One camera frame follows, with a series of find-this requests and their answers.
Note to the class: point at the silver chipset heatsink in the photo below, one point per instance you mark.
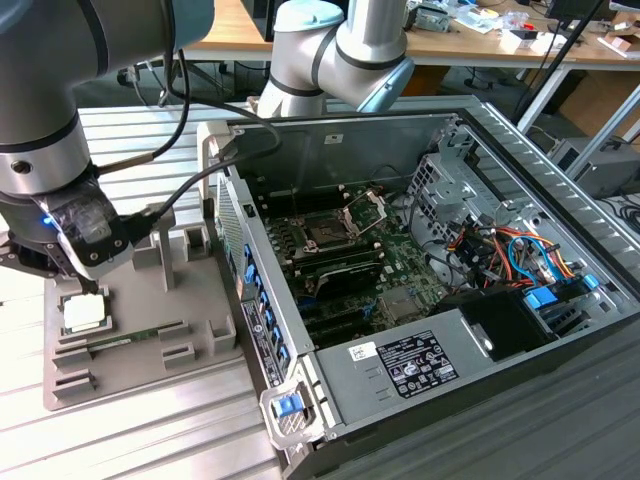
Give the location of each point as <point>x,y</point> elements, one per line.
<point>397,304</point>

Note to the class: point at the brown cardboard box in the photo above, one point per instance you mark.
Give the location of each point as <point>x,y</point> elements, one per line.
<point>595,100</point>

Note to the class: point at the grey parts rack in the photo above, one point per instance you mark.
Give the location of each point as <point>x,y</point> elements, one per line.
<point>150,310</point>

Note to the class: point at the grey power supply unit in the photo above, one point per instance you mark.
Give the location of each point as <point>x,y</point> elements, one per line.
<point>340,380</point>

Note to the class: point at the black graphics card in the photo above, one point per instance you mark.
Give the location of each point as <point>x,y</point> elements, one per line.
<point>350,282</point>

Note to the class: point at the thin metal locking lever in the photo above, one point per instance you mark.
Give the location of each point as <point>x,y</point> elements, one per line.
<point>295,202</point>

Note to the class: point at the black RAM slot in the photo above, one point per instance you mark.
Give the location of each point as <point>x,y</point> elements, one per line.
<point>340,252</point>

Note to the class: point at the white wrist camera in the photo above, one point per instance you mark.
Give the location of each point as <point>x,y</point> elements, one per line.
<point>100,240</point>

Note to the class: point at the grey computer box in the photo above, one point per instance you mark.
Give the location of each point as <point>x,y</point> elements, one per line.
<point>600,170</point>

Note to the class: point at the open grey PC case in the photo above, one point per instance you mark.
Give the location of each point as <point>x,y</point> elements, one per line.
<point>350,150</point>

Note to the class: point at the silver disk bay cage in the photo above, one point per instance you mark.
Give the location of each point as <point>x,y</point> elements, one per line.
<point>445,187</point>

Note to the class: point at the black plastic air duct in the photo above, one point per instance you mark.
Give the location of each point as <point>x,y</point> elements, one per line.
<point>505,320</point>

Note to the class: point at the green RAM stick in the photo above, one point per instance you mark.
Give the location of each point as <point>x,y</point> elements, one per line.
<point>120,341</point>

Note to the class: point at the black expansion slot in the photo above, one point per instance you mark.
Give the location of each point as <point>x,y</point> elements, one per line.
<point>340,320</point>

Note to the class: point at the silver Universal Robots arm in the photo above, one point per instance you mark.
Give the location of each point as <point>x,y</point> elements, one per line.
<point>45,75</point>

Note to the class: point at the silver disk drive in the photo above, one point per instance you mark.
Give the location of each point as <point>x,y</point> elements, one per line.
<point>432,20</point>

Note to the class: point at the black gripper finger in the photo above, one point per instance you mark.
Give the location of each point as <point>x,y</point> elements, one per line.
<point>91,289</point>

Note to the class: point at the CPU socket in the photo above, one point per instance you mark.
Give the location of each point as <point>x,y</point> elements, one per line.
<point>325,231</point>

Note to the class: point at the blue case latch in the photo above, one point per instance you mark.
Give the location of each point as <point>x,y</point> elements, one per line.
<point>289,406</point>

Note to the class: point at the green motherboard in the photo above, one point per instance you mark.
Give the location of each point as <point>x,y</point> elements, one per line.
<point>405,260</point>

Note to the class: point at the black slanted pole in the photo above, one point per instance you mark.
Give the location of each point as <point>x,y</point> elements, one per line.
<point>560,55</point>

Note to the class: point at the silver CPU green board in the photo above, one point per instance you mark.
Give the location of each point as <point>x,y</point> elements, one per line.
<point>85,311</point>

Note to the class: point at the small white carton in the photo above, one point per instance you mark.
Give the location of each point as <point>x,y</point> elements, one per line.
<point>525,42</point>

